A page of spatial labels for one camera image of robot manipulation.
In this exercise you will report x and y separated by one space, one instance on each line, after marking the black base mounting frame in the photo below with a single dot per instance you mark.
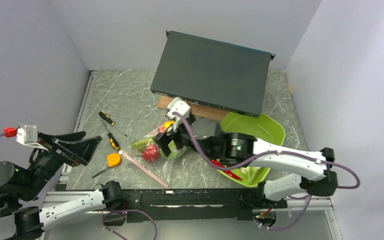
188 204

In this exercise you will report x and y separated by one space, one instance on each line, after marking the wooden block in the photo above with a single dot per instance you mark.
196 109

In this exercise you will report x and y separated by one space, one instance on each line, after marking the yellow bell pepper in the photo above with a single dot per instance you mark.
167 124

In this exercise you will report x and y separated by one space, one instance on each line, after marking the red tomato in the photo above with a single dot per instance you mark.
151 153

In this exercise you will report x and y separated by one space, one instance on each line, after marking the dark rack server chassis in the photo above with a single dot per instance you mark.
213 73

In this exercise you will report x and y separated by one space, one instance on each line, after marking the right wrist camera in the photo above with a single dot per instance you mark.
177 105

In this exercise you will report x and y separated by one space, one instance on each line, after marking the green celery stalks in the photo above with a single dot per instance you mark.
142 144

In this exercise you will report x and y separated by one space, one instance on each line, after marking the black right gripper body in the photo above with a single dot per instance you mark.
183 136

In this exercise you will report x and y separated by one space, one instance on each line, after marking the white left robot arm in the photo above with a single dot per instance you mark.
18 184

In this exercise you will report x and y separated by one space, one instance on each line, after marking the white cauliflower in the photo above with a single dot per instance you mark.
249 172

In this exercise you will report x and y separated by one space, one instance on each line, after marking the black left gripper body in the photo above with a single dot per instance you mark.
48 163

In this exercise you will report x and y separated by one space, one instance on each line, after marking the aluminium rail left edge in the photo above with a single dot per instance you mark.
80 119

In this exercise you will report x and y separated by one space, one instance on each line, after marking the green cabbage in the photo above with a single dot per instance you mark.
176 153

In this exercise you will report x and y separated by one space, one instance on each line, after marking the yellow tape measure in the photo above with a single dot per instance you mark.
114 160

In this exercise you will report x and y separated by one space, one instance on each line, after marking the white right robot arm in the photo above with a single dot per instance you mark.
309 172

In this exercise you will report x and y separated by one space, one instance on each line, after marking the green plastic tray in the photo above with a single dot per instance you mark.
264 127

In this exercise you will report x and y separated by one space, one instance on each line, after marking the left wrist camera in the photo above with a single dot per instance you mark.
25 134

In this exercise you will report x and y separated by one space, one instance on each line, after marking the long red chili pepper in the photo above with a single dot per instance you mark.
228 172

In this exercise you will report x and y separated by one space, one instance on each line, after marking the clear zip top bag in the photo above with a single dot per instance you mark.
148 167

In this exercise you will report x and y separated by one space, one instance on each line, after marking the black yellow screwdriver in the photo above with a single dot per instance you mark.
107 118
114 143

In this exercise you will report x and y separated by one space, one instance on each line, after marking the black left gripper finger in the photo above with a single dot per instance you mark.
89 146
67 139

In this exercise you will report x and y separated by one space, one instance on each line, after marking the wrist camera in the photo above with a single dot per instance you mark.
177 105
25 134

